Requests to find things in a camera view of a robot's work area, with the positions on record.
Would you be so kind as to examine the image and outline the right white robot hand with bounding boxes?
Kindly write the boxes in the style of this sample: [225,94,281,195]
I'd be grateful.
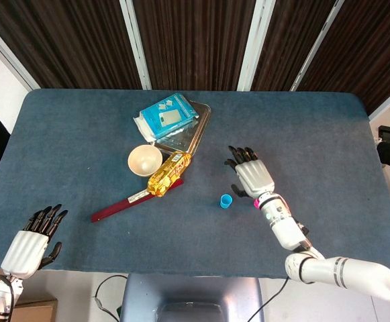
[224,145,276,199]

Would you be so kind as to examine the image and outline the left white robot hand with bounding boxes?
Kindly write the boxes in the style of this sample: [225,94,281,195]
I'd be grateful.
[0,203,68,279]

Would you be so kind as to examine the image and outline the brown cardboard box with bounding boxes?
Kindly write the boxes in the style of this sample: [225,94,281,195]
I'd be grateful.
[0,270,58,322]

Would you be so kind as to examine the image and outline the silver metal tray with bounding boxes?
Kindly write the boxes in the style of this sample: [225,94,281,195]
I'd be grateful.
[154,100,213,157]

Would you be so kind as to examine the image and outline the blue table cloth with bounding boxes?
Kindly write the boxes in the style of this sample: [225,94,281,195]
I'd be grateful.
[0,88,390,282]

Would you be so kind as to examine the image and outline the golden snack package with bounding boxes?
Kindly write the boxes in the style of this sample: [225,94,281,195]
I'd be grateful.
[146,151,193,198]

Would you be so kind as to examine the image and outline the dark red long shoehorn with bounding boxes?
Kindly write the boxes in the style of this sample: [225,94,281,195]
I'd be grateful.
[91,177,185,223]

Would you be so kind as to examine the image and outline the blue cardboard product box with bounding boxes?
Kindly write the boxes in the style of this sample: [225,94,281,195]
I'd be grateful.
[133,93,200,143]

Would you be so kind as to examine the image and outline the cream round bowl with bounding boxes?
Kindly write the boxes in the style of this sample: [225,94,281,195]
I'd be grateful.
[128,144,164,178]

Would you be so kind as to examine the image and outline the grey robot torso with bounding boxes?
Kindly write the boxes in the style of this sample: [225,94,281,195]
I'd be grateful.
[119,273,265,322]

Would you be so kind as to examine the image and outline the dark brown slatted panel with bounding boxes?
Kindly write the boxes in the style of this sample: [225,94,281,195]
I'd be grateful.
[132,0,258,91]
[251,0,336,91]
[0,0,142,90]
[297,0,390,115]

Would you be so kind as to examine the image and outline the black floor cable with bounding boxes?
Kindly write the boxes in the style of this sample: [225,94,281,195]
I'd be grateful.
[93,274,128,322]

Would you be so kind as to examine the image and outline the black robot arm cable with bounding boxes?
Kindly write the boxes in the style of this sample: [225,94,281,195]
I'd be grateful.
[246,277,290,322]

